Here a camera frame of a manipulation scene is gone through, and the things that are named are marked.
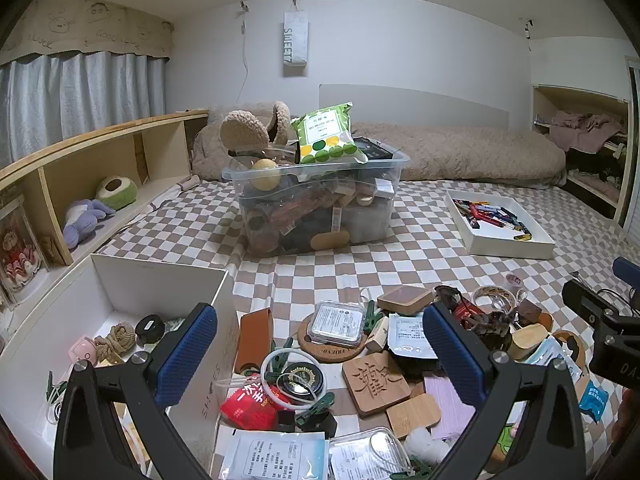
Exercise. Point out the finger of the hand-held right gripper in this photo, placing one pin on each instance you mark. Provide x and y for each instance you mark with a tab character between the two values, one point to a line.
585	300
629	270

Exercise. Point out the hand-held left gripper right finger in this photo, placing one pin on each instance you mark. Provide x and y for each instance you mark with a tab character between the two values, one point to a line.
452	355

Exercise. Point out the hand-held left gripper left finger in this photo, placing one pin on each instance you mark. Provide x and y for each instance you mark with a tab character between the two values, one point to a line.
187	355

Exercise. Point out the white cardboard box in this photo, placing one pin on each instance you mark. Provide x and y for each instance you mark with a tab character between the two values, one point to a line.
150	285

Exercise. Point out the clear plastic labelled case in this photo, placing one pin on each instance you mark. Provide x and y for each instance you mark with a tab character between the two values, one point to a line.
336	322

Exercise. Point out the white blue paper sachet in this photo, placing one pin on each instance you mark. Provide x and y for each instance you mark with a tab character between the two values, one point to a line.
272	455
407	335

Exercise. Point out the small bamboo container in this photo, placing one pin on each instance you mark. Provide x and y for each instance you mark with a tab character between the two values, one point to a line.
529	342

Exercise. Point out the round wooden printed plate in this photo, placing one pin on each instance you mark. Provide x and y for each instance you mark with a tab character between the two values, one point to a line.
575	342

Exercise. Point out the black round case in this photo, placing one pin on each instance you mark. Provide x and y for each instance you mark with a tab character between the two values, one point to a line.
150	329

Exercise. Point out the dark brown hair claw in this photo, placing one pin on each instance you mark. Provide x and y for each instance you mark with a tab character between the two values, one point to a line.
492	327

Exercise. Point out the pink notebook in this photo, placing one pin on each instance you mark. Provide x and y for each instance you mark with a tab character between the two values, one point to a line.
450	410

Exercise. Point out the small blue sachet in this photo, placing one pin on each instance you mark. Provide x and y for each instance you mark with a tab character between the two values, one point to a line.
594	401

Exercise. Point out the crocheted braided doll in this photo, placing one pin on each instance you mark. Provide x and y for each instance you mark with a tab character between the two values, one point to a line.
450	297

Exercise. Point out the brown leather pouch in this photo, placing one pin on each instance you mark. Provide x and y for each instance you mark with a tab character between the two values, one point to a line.
252	342

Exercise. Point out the blue white mask packet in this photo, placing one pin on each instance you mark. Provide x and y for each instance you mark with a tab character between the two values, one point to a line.
550	357

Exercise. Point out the brown wooden block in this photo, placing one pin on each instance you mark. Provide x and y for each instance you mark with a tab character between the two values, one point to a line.
405	300

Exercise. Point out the small tape roll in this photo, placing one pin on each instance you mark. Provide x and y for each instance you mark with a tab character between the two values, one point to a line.
513	280

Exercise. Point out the small cream box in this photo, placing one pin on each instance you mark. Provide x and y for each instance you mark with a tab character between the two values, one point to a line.
377	335

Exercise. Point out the red foil packet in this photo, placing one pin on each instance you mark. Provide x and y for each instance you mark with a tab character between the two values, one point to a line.
247	407

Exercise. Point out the carved wooden plaque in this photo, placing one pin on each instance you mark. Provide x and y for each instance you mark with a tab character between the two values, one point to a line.
375	385

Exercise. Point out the white shallow tray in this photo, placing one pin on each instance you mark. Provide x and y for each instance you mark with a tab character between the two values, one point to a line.
520	247

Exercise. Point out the green plastic clip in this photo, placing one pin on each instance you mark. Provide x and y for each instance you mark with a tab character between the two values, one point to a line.
277	365
371	316
315	407
412	470

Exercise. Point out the black round tin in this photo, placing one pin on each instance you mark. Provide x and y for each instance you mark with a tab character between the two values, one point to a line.
300	380

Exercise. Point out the round wooden coaster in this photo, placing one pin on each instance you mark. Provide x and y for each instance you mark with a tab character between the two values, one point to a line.
330	355

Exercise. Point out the pile of colourful markers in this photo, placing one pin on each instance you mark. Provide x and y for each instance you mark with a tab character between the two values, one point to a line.
487	215

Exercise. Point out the black cloth pouch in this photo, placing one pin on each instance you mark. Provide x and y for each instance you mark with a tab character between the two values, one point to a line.
312	427

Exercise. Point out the pink crumpled clothes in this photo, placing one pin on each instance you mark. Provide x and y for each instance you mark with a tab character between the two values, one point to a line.
585	130

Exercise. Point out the clear plastic storage bin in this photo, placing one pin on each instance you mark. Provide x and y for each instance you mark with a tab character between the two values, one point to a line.
370	215

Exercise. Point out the oval wooden tag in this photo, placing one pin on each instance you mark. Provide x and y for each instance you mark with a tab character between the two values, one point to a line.
330	240

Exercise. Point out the purple plush toy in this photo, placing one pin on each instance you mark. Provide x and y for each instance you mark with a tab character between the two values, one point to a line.
82	220

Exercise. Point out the green avocado plush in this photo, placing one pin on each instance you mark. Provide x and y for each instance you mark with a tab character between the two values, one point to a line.
117	192

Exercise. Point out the open closet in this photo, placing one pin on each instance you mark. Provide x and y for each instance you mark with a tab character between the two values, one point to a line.
575	97

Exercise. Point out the beige fluffy duvet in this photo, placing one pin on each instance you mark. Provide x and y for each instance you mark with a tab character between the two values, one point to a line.
465	155

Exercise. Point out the doll in clear box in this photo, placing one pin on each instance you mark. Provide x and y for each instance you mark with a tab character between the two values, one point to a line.
20	255

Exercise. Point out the yellow wooden ball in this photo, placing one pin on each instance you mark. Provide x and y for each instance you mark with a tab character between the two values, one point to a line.
265	174

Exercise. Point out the black flat box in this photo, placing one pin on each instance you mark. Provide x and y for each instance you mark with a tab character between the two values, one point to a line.
377	147

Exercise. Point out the brown fuzzy slippers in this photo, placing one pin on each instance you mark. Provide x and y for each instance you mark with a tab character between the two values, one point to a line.
245	130

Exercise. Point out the wooden bedside shelf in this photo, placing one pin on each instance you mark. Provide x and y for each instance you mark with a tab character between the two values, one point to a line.
75	150

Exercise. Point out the green snack bag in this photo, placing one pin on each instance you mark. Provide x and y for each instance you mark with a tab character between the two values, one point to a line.
327	132

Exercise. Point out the grey curtain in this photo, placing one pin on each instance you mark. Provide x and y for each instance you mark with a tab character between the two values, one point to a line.
80	95

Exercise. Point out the white hanging paper bag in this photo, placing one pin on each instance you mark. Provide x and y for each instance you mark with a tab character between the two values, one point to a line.
295	40

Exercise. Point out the beige doodled curtain valance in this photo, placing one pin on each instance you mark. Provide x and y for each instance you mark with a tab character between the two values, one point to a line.
85	27

